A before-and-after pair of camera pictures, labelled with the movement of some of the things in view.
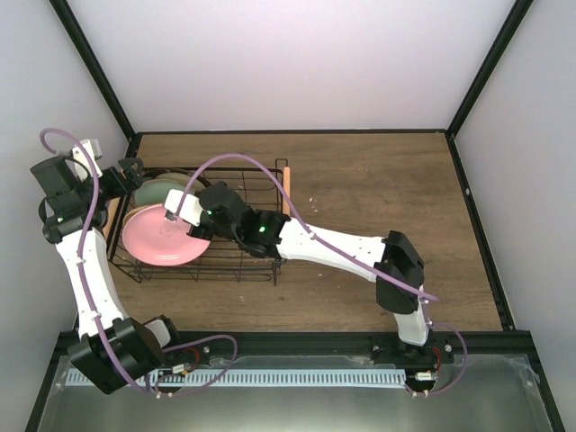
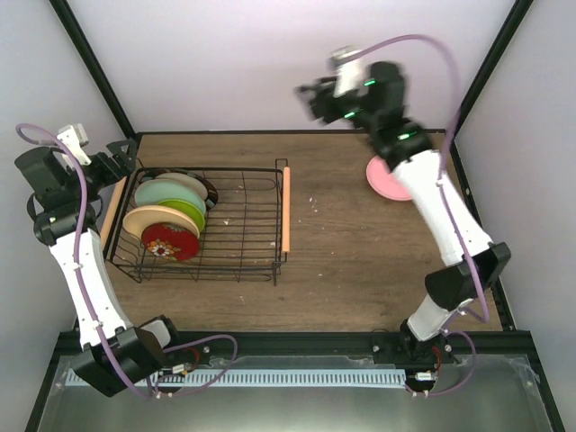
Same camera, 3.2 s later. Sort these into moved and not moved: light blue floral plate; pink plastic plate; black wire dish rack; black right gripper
Moved: black right gripper; pink plastic plate
Not moved: black wire dish rack; light blue floral plate
